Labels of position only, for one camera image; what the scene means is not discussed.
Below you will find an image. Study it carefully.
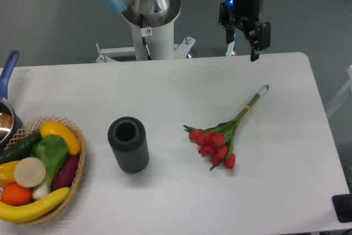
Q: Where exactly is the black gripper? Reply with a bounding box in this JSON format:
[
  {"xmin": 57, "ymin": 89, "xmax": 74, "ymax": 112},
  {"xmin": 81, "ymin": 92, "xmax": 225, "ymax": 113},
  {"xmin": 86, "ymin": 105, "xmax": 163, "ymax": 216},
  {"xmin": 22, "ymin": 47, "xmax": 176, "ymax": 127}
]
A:
[{"xmin": 219, "ymin": 0, "xmax": 271, "ymax": 62}]

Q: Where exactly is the red tulip bouquet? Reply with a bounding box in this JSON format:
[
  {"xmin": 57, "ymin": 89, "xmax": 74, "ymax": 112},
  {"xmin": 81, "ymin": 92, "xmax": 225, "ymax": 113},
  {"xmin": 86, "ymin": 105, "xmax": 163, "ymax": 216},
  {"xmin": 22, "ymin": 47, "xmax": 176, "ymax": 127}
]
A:
[{"xmin": 183, "ymin": 85, "xmax": 270, "ymax": 170}]

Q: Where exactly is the dark grey ribbed vase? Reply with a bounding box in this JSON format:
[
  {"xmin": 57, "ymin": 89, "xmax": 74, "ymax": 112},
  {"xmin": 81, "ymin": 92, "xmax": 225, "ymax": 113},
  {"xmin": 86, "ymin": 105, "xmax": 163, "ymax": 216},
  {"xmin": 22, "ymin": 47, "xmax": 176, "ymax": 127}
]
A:
[{"xmin": 107, "ymin": 117, "xmax": 150, "ymax": 174}]

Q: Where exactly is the black device at edge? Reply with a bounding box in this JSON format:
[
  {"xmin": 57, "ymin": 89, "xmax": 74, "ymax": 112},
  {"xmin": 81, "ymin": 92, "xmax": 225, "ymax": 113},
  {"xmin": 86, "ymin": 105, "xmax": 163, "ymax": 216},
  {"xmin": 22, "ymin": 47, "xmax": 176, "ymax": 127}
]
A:
[{"xmin": 332, "ymin": 194, "xmax": 351, "ymax": 223}]

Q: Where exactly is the green bok choy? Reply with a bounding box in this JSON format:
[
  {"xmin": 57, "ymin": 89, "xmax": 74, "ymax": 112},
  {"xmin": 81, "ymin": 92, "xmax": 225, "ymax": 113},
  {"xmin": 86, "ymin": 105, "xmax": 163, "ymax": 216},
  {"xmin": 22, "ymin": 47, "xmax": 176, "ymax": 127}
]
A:
[{"xmin": 30, "ymin": 135, "xmax": 68, "ymax": 200}]

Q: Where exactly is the purple sweet potato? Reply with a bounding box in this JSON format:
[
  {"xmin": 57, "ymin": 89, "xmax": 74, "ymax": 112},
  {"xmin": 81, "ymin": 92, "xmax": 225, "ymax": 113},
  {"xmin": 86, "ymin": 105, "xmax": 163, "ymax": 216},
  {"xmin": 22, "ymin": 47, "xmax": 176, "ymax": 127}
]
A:
[{"xmin": 52, "ymin": 156, "xmax": 79, "ymax": 190}]

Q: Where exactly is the woven wicker basket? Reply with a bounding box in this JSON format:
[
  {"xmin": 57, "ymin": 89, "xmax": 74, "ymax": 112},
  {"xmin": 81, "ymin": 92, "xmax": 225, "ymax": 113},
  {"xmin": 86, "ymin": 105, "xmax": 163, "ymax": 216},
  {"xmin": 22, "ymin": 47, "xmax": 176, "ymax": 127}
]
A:
[{"xmin": 1, "ymin": 116, "xmax": 86, "ymax": 224}]

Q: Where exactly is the green cucumber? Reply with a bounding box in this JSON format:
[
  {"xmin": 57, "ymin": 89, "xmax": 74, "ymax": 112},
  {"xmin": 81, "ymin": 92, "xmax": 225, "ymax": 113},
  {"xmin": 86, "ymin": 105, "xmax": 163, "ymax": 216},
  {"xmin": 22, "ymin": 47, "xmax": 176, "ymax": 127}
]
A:
[{"xmin": 1, "ymin": 132, "xmax": 42, "ymax": 164}]

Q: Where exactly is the beige round slice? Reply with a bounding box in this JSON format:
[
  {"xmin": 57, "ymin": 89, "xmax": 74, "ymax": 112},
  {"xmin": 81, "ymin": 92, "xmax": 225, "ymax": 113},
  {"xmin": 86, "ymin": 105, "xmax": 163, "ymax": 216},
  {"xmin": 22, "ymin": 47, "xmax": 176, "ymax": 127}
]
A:
[{"xmin": 14, "ymin": 157, "xmax": 46, "ymax": 188}]

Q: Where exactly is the yellow bell pepper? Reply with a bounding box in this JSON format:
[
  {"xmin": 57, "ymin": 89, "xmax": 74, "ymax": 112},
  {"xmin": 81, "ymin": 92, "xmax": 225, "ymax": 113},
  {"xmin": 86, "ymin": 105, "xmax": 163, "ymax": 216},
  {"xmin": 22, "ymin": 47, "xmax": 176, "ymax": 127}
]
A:
[{"xmin": 0, "ymin": 161, "xmax": 19, "ymax": 187}]

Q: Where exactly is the orange fruit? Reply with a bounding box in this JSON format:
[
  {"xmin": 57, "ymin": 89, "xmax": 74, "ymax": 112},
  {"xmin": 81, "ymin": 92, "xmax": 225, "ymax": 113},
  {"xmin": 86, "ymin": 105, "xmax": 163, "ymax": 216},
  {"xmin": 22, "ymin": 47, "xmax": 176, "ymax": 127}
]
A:
[{"xmin": 1, "ymin": 183, "xmax": 32, "ymax": 206}]

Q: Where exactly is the yellow banana front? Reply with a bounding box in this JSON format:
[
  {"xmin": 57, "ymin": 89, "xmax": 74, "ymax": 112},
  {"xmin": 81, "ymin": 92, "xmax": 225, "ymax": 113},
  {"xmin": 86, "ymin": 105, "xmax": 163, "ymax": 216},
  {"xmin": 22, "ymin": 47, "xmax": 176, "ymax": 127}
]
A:
[{"xmin": 1, "ymin": 187, "xmax": 70, "ymax": 223}]

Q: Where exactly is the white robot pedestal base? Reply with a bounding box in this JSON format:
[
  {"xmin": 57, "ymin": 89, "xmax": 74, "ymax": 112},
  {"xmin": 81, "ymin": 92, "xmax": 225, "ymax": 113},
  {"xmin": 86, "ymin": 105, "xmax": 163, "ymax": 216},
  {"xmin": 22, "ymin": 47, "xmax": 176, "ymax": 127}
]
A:
[{"xmin": 96, "ymin": 0, "xmax": 196, "ymax": 63}]

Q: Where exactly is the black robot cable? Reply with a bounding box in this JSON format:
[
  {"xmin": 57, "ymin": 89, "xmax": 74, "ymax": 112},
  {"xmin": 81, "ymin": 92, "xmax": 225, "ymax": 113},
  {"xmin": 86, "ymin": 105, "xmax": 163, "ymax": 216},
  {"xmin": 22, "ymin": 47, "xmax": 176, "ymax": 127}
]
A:
[{"xmin": 139, "ymin": 14, "xmax": 153, "ymax": 61}]

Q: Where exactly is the blue handled saucepan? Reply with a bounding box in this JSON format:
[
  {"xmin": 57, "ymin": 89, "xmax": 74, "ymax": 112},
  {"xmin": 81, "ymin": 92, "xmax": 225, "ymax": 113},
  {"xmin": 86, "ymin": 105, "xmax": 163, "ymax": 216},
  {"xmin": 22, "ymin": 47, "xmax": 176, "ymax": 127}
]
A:
[{"xmin": 1, "ymin": 50, "xmax": 23, "ymax": 153}]

